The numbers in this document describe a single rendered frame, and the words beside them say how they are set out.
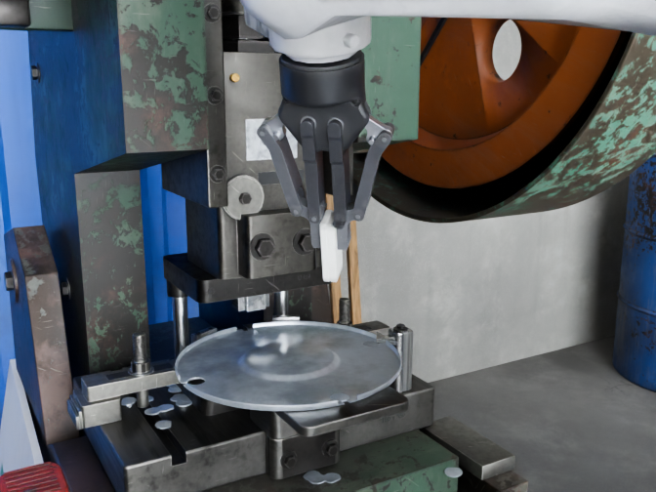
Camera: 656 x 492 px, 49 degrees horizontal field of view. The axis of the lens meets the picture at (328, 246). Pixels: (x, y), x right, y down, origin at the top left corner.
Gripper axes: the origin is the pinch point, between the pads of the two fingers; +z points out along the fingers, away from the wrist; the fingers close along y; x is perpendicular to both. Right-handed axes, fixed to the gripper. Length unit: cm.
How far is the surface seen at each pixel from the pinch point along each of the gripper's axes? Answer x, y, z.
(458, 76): 51, 9, 0
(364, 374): 4.8, 2.1, 21.9
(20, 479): -22.2, -26.5, 15.2
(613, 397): 148, 67, 157
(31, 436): 6, -52, 45
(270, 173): 17.9, -12.0, 1.7
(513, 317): 181, 30, 150
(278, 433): -1.9, -7.5, 27.1
